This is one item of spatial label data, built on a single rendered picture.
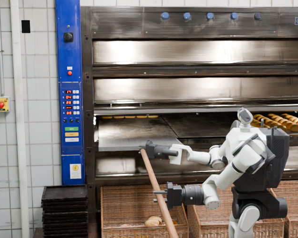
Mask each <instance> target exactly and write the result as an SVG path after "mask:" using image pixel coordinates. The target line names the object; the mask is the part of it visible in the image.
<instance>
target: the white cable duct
mask: <svg viewBox="0 0 298 238"><path fill-rule="evenodd" d="M10 8H11V26H12V45H13V64H14V83H15V101H16V120H17V139H18V166H19V185H20V203H21V222H22V238H30V236H29V217H28V197H27V177H26V148H25V129H24V109H23V89H22V69H21V49H20V29H19V10H18V0H10Z"/></svg>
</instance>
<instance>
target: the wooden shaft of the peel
mask: <svg viewBox="0 0 298 238"><path fill-rule="evenodd" d="M140 152H141V155H142V157H143V160H144V163H145V166H146V169H147V172H148V175H149V178H150V181H151V184H152V187H153V190H154V191H159V190H160V188H159V185H158V182H157V180H156V177H155V175H154V172H153V169H152V167H151V164H150V162H149V159H148V157H147V154H146V151H145V149H143V148H142V149H141V150H140ZM155 196H156V199H157V202H158V205H159V207H160V210H161V213H162V216H163V219H164V222H165V225H166V228H167V231H168V234H169V237H170V238H179V237H178V234H177V232H176V229H175V227H174V224H173V222H172V219H171V216H170V214H169V211H168V209H167V206H166V203H165V200H164V198H163V196H162V194H155Z"/></svg>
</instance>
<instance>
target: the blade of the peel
mask: <svg viewBox="0 0 298 238"><path fill-rule="evenodd" d="M148 140H150V141H152V143H153V144H158V145H168V146H170V147H172V144H177V145H183V144H182V143H181V142H180V141H179V140H178V139H177V138H176V137H143V138H108V139H99V147H98V148H99V151H131V150H139V145H144V146H146V145H145V144H146V142H147V141H148Z"/></svg>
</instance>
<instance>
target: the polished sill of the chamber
mask: <svg viewBox="0 0 298 238"><path fill-rule="evenodd" d="M177 139H178V140H179V141H180V142H181V143H182V144H184V145H196V144H223V143H224V142H225V140H226V136H219V137H181V138H177ZM289 141H290V142H298V135H289ZM94 147H99V140H94Z"/></svg>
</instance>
